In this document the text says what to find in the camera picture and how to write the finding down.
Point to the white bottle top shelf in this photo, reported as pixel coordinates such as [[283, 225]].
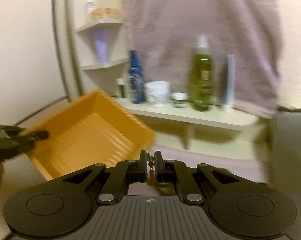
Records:
[[90, 7]]

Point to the mauve fleece blanket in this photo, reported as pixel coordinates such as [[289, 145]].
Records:
[[187, 42]]

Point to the blue spray bottle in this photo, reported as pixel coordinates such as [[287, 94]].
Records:
[[136, 79]]

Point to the beige box top shelf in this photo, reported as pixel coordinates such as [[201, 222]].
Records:
[[105, 13]]

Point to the green oil spray bottle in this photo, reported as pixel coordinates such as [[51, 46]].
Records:
[[200, 78]]

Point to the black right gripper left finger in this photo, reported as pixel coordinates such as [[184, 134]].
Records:
[[123, 174]]

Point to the orange plastic tray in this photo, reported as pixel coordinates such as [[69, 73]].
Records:
[[92, 129]]

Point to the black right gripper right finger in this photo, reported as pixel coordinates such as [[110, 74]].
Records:
[[177, 173]]

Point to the cream wooden shelf unit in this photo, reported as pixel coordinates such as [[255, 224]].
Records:
[[233, 134]]

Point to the small black white stick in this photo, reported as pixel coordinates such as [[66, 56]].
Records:
[[121, 84]]

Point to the lilac cosmetic tube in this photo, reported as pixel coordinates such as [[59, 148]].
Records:
[[100, 40]]

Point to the small green lid jar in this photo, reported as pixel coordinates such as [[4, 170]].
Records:
[[179, 99]]

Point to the white cream jar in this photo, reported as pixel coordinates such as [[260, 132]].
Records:
[[157, 93]]

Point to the blue white tube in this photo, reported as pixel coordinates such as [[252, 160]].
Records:
[[228, 96]]

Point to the grey cushion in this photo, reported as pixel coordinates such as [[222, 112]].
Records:
[[285, 150]]

